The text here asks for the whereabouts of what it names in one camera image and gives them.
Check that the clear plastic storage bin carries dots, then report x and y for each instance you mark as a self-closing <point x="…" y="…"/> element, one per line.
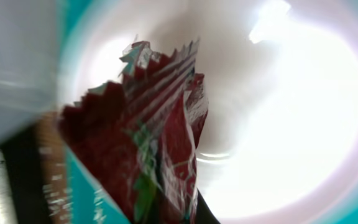
<point x="28" y="61"/>

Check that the black plastic tray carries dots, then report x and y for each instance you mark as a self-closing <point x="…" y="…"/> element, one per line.
<point x="26" y="178"/>

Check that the white round plate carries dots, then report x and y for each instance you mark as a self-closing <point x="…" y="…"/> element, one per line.
<point x="280" y="143"/>

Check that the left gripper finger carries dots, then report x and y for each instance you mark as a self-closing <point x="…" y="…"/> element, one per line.
<point x="203" y="214"/>

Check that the red snack wrapper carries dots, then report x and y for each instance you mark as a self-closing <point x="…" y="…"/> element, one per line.
<point x="131" y="146"/>

